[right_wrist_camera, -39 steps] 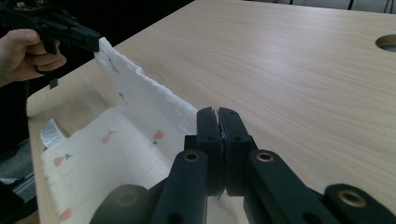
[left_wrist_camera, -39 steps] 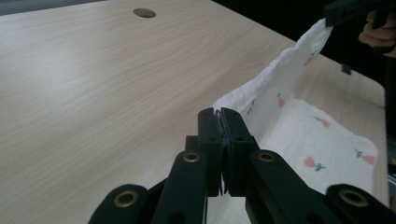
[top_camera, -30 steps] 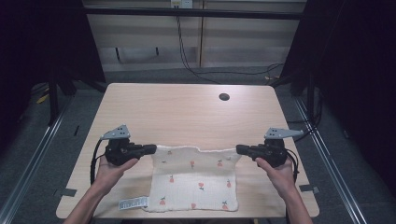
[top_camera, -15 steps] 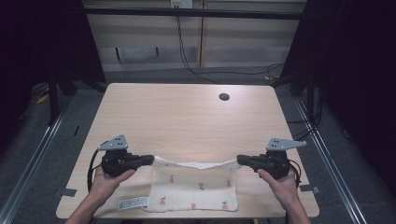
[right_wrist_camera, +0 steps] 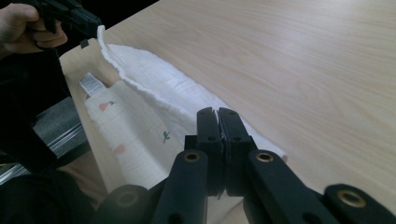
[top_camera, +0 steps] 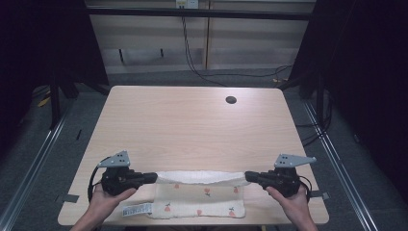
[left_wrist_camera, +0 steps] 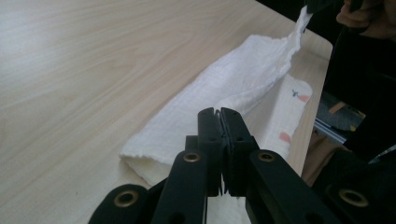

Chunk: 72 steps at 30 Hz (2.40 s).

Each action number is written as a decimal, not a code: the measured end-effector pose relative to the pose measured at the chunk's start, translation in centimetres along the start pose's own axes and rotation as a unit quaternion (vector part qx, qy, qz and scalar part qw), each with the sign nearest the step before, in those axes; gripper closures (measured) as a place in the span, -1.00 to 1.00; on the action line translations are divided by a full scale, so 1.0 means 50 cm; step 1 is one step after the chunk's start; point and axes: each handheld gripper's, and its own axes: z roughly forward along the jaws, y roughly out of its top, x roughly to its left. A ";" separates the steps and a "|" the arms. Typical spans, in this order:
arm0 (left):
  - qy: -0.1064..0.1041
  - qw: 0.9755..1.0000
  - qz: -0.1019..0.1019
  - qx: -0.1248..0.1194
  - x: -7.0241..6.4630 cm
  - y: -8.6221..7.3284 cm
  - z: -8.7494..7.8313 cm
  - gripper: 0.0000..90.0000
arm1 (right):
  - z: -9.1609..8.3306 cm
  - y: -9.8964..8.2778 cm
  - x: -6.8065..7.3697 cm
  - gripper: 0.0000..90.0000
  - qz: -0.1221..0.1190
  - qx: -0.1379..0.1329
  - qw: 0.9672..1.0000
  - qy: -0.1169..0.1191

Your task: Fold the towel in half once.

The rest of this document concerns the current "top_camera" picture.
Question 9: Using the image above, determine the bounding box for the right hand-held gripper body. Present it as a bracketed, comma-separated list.
[260, 153, 318, 198]

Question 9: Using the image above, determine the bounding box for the white wall socket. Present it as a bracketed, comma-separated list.
[174, 0, 200, 10]

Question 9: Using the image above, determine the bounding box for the grey tape strip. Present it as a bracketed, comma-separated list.
[309, 190, 331, 201]
[62, 193, 80, 204]

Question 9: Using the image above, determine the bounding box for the black floor cables bundle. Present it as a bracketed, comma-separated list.
[294, 90, 334, 148]

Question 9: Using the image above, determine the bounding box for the metal floor rail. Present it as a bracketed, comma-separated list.
[302, 100, 381, 231]
[0, 102, 75, 231]

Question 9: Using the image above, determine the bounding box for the black crossbeam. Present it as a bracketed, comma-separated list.
[86, 7, 315, 21]

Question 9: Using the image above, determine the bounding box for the cream cloth with white label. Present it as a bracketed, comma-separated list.
[121, 169, 251, 220]

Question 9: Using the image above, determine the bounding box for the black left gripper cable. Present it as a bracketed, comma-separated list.
[88, 156, 112, 204]

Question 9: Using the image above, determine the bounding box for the dark curtain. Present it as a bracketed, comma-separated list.
[288, 0, 408, 206]
[0, 0, 110, 155]

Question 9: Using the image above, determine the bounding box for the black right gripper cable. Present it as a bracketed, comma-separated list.
[297, 175, 313, 204]

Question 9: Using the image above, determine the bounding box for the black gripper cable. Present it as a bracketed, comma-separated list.
[88, 156, 112, 204]
[297, 175, 313, 204]

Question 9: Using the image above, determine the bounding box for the person's right hand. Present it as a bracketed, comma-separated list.
[265, 184, 312, 223]

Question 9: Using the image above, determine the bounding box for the person's left hand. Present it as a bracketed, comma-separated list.
[88, 183, 138, 223]

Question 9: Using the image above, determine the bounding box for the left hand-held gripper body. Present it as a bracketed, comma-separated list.
[97, 150, 146, 197]

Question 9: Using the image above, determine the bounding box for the black metal stand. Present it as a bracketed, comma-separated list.
[48, 81, 63, 131]

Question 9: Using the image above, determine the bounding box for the long black power cable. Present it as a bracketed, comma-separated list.
[180, 15, 293, 88]

